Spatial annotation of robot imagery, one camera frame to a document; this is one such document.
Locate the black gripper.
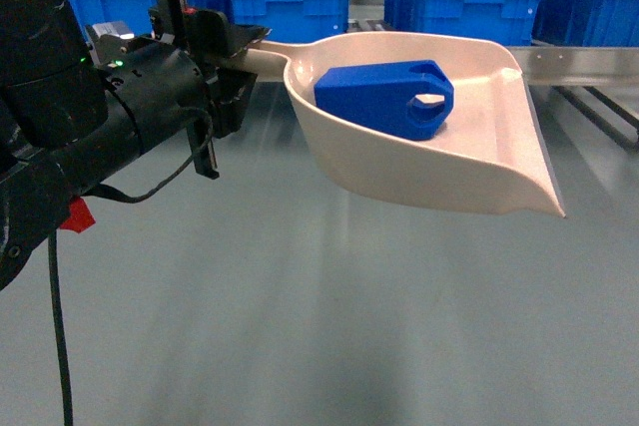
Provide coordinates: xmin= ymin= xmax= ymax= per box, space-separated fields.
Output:
xmin=92 ymin=21 xmax=272 ymax=180

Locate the blue plastic part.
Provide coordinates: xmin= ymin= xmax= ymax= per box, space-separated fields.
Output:
xmin=314 ymin=60 xmax=454 ymax=141

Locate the beige plastic dustpan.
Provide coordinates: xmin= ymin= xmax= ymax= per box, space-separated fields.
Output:
xmin=204 ymin=30 xmax=568 ymax=219

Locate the blue crate left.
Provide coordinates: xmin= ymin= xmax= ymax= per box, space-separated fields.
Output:
xmin=70 ymin=0 xmax=349 ymax=43

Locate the blue crate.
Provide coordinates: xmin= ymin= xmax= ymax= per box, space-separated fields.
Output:
xmin=70 ymin=0 xmax=349 ymax=43
xmin=384 ymin=0 xmax=638 ymax=48

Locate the red clip tag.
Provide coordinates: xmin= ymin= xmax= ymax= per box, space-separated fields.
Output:
xmin=59 ymin=198 xmax=96 ymax=233

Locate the blue crate right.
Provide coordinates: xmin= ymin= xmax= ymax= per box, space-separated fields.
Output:
xmin=384 ymin=0 xmax=638 ymax=48

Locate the black cable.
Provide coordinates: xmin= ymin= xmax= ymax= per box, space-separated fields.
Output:
xmin=47 ymin=105 xmax=216 ymax=426

